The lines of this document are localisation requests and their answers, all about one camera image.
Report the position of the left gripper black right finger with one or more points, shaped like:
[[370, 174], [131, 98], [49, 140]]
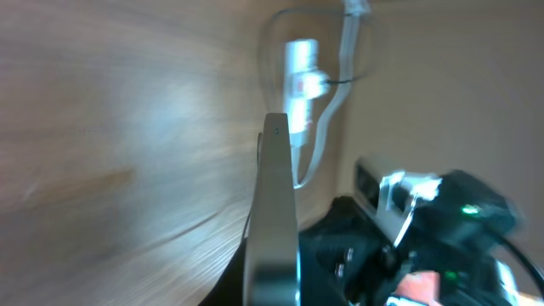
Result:
[[316, 286]]

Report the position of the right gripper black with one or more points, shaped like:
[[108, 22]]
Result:
[[358, 258]]

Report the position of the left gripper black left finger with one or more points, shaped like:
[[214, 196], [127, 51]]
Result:
[[228, 290]]

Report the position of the smartphone with teal screen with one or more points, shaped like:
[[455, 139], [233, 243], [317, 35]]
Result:
[[272, 269]]

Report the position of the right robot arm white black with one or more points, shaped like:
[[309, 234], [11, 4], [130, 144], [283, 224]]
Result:
[[411, 239]]

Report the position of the white charger plug adapter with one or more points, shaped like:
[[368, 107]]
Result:
[[310, 84]]

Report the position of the white power strip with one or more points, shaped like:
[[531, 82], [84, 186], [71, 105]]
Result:
[[300, 60]]

